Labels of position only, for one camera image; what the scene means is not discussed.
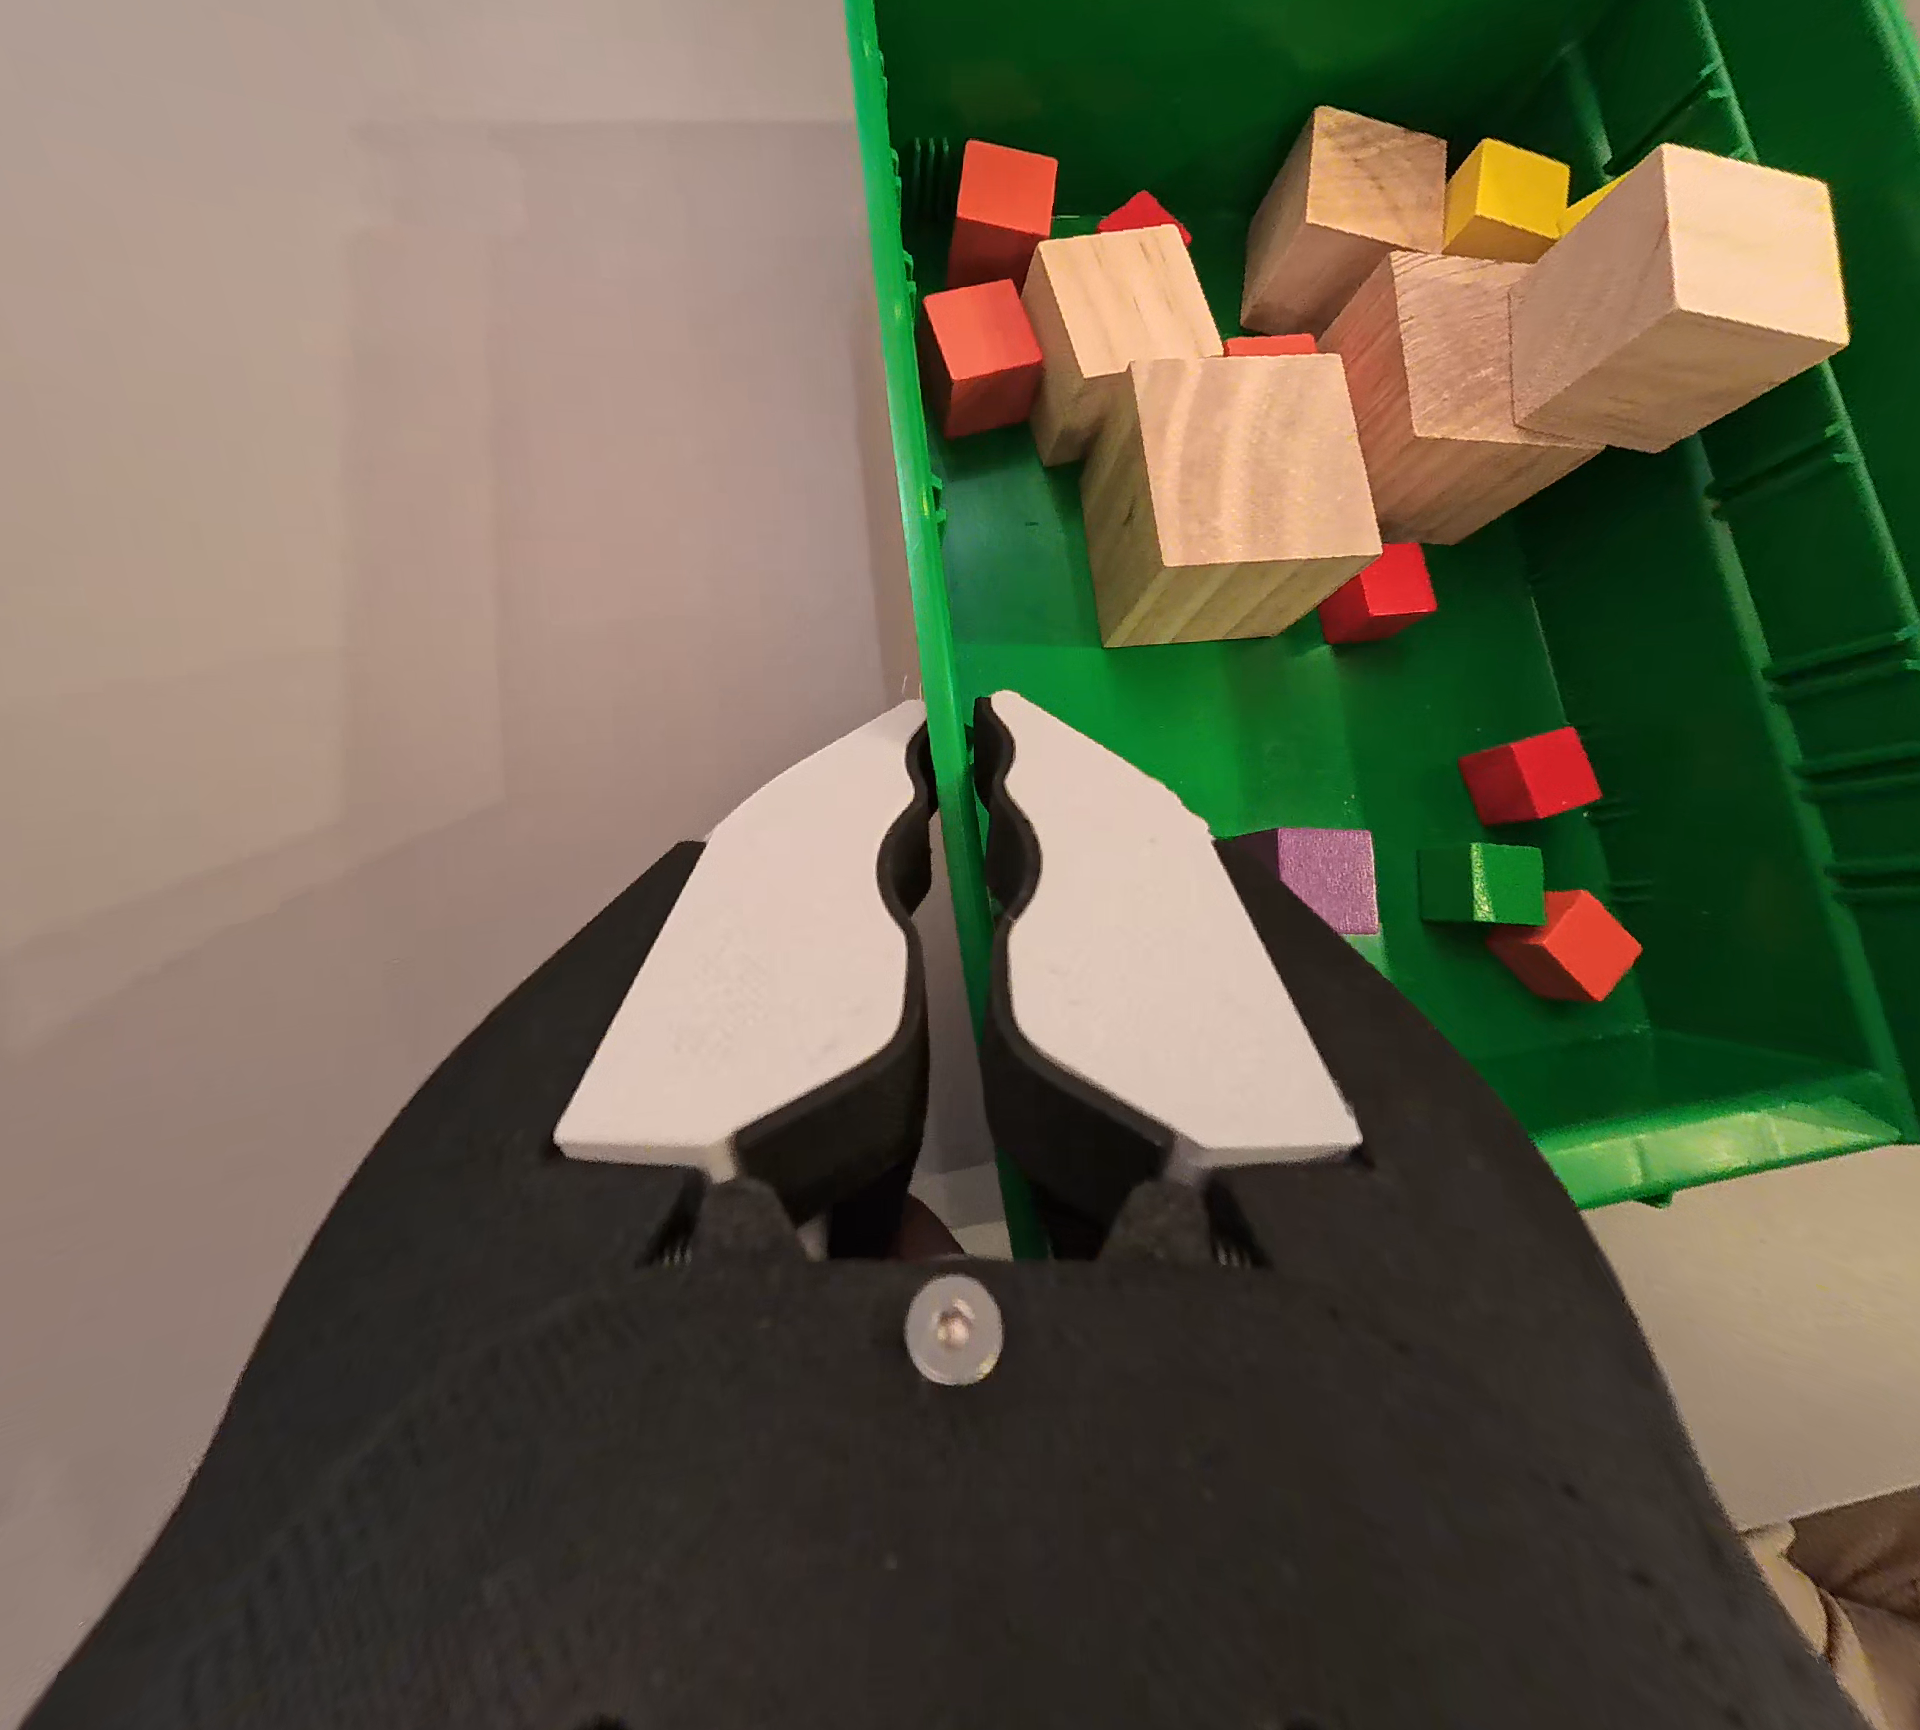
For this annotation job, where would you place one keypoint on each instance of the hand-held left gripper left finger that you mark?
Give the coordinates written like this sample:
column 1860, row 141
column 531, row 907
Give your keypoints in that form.
column 751, row 982

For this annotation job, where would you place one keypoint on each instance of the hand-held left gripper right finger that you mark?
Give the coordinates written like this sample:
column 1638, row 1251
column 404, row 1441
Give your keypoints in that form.
column 1155, row 993

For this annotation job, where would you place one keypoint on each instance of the small purple cube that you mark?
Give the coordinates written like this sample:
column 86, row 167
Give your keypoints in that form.
column 1325, row 877

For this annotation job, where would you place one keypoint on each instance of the small green cube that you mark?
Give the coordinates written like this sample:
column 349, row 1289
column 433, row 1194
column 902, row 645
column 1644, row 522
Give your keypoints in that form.
column 1484, row 880

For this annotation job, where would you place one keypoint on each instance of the large natural wooden cube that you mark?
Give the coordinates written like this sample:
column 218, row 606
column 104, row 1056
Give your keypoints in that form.
column 1360, row 213
column 1439, row 427
column 1119, row 316
column 1681, row 291
column 1231, row 496

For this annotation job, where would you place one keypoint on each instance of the small red cubes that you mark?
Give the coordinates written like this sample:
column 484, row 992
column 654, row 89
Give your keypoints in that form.
column 1001, row 202

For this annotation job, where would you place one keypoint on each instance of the small yellow cube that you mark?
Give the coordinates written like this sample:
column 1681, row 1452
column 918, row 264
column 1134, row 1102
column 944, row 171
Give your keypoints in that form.
column 1588, row 205
column 1505, row 202

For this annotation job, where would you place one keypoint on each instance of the green plastic box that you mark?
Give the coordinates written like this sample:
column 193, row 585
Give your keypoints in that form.
column 1199, row 5

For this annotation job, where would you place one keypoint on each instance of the person's beige trousers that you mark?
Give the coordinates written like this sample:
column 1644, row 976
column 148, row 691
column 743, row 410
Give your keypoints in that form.
column 1851, row 1589

